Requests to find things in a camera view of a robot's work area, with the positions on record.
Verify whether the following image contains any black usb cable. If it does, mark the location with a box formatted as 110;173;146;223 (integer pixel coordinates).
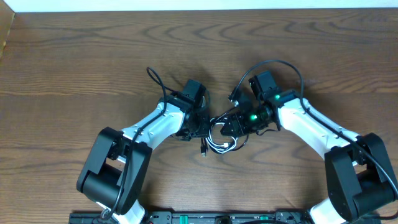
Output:
200;107;249;158

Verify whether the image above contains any white usb cable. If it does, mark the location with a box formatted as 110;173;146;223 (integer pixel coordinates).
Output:
205;121;239;155

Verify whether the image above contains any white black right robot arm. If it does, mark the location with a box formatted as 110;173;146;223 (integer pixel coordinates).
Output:
221;89;397;223

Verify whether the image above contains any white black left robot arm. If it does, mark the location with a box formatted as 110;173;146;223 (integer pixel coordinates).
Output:
76;93;210;223

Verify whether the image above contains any brown wooden side panel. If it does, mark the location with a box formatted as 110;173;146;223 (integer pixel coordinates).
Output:
0;0;16;57

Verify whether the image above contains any black right camera cable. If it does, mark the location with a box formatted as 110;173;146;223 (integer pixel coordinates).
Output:
228;58;398;195

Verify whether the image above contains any black camera cable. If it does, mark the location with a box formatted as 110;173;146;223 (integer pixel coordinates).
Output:
101;67;212;220
228;58;398;195

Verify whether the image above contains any black left camera cable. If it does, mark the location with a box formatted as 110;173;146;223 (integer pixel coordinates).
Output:
101;67;212;220

